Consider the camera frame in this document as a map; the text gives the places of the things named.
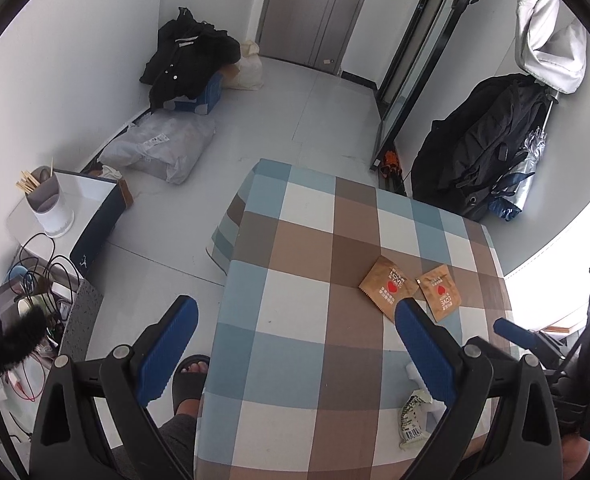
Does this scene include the tangled black cables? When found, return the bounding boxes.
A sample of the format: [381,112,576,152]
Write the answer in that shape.
[9,231,84,340]

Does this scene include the blue cardboard box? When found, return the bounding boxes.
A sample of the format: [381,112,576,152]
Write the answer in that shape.
[164,72,223,116]

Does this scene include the glass sliding door frame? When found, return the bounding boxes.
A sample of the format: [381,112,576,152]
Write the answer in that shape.
[371,0,478,168]

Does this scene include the brown sachet with red heart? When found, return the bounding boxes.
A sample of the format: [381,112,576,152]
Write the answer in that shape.
[359,256,419,322]

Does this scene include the orange black folded umbrella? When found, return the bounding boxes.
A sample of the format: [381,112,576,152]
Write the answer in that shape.
[377,150,407,196]

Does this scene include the black backpack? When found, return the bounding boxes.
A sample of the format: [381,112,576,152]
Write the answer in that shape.
[410,74,550,221]

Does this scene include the white and navy box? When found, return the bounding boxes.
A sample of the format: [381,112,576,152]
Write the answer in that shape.
[6,170,127,276]

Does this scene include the black slipper foot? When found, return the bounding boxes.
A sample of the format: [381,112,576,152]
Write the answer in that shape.
[173,354,210,417]

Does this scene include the white utensil holder cup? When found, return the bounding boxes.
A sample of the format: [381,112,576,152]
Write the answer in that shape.
[16,165,74,238]

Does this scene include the grey plastic bag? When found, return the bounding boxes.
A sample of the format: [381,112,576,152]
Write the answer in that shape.
[98,110,216,185]

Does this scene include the checkered tablecloth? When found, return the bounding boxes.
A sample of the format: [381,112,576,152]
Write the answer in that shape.
[195,159,511,479]

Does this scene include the beige paper bag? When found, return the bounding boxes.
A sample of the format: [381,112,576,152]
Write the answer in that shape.
[222,40,263,91]

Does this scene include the crumpled white green wrapper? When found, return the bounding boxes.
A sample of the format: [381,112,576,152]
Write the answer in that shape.
[399,389,432,448]

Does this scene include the grey door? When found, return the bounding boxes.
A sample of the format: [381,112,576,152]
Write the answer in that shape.
[256,0,365,75]

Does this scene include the black jacket pile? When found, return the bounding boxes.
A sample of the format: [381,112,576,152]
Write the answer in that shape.
[140,6,241,110]

